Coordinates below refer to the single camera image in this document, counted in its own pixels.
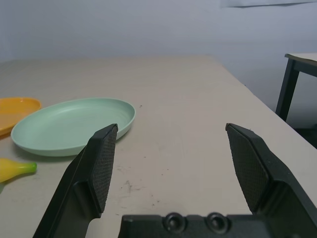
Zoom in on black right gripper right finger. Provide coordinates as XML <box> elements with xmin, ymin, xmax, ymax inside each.
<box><xmin>225</xmin><ymin>122</ymin><xmax>317</xmax><ymax>225</ymax></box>

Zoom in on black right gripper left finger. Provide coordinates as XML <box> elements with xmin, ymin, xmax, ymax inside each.
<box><xmin>33</xmin><ymin>123</ymin><xmax>119</xmax><ymax>238</ymax></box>

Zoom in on yellow toy banana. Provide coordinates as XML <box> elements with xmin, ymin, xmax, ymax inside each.
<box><xmin>0</xmin><ymin>158</ymin><xmax>38</xmax><ymax>184</ymax></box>

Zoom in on light green round plate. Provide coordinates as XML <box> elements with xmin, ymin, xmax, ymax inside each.
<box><xmin>10</xmin><ymin>97</ymin><xmax>137</xmax><ymax>157</ymax></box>

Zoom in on yellow round plate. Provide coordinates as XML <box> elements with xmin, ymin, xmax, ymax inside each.
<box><xmin>0</xmin><ymin>97</ymin><xmax>42</xmax><ymax>136</ymax></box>

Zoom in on grey side table black legs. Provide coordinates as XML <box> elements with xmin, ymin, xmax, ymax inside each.
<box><xmin>275</xmin><ymin>52</ymin><xmax>317</xmax><ymax>122</ymax></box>

